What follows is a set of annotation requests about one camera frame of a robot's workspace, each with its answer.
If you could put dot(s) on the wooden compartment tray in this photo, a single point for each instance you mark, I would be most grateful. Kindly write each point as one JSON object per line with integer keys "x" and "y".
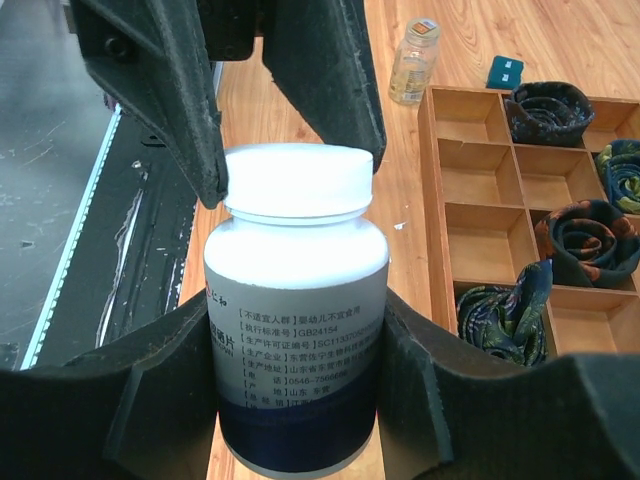
{"x": 533, "y": 250}

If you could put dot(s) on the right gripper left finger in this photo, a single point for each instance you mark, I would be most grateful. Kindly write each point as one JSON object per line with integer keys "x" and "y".
{"x": 141, "y": 407}

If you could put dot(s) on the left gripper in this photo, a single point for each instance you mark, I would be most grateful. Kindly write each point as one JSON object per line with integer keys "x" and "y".
{"x": 151, "y": 57}

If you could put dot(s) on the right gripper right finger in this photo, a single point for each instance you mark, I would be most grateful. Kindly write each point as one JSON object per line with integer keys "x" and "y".
{"x": 447, "y": 410}

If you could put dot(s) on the teal bottle cap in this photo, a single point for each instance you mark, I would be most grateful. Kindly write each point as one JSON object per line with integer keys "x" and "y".
{"x": 505, "y": 73}

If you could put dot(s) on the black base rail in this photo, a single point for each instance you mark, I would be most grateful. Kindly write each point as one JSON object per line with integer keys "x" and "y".
{"x": 96, "y": 214}

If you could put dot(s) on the white cap pill bottle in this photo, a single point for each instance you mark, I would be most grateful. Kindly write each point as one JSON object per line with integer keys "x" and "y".
{"x": 296, "y": 282}

